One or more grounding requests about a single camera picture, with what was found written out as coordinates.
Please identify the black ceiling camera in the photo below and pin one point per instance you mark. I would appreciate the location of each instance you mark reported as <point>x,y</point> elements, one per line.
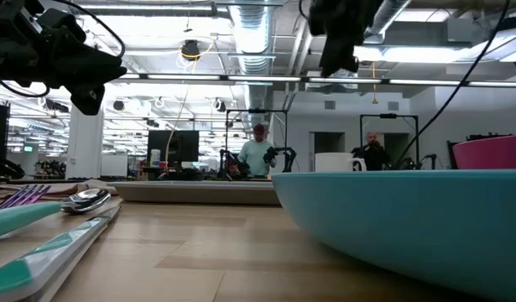
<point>191,49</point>

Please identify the whiteboard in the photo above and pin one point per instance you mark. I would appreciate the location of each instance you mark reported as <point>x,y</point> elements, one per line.
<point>113,165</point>

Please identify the person in green shirt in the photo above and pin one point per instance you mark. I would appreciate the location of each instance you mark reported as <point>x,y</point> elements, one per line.
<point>255,157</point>

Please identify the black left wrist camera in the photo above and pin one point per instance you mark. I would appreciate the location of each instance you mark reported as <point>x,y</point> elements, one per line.
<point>62,25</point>

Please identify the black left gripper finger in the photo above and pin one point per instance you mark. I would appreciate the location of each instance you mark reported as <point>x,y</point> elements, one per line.
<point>88,98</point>
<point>106,69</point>

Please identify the white building column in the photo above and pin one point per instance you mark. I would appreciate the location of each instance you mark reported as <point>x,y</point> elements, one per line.
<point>85,147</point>

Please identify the green exit sign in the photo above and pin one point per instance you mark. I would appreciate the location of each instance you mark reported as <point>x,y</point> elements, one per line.
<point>28,148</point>

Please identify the long overhead light bar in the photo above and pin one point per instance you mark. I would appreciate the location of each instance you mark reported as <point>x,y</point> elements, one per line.
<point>283,78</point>

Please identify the white mug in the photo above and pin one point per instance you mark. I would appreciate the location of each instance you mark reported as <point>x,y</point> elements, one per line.
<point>335,162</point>

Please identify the person in black shirt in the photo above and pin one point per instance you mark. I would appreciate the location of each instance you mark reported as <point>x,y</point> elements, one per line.
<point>373,155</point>

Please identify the teal plate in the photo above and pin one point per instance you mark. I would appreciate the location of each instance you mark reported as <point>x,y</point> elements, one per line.
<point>408,226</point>

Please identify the beige serving tray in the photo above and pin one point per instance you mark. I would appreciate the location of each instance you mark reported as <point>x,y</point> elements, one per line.
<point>199,193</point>

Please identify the white canister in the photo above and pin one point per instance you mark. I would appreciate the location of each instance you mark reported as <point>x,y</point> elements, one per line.
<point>155,158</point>

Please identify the black metal rig frame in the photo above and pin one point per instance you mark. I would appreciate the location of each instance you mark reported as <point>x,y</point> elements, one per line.
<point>257,111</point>
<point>389,116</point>

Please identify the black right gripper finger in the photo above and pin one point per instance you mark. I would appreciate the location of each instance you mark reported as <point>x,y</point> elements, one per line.
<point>352,56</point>
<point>333,58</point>

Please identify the silver slanted ventilation duct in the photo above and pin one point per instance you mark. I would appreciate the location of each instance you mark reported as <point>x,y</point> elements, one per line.
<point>385,17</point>

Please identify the silver ribbed ventilation duct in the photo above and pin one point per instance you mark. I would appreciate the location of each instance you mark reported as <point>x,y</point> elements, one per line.
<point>253,38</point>

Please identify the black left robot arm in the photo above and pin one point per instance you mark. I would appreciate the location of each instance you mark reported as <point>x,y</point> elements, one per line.
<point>6,17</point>

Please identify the pink bowl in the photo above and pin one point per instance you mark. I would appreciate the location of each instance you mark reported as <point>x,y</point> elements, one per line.
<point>492,153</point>

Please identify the black computer monitor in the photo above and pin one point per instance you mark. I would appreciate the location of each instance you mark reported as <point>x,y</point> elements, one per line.
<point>180,147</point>

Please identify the black background robot arm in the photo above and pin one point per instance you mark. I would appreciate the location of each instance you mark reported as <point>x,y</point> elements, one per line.
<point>429,161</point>
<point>283,155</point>
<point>228,165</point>

